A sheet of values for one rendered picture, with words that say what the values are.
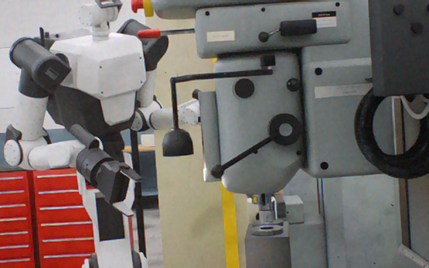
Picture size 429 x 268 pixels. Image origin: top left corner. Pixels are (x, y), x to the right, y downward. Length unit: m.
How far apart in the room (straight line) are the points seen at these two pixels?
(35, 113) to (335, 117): 0.96
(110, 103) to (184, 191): 1.28
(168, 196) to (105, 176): 1.53
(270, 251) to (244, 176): 0.40
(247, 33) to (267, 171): 0.31
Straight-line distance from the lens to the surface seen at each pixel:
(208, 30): 1.55
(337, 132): 1.57
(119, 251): 2.25
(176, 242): 3.45
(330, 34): 1.57
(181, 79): 1.55
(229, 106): 1.57
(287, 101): 1.58
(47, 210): 6.38
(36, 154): 2.15
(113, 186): 1.87
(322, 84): 1.57
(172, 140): 1.62
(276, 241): 1.93
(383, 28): 1.34
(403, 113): 1.83
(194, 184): 3.40
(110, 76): 2.18
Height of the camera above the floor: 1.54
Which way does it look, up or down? 3 degrees down
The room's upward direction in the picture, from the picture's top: 4 degrees counter-clockwise
